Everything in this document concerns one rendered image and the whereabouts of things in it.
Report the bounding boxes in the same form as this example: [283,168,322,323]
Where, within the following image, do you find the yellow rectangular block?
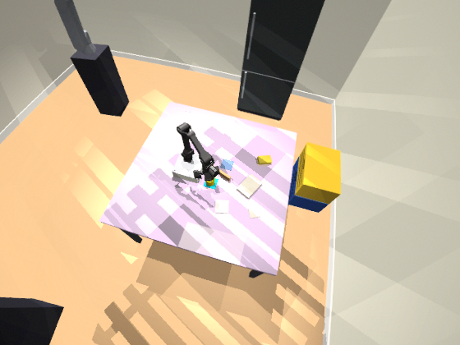
[257,155,272,165]

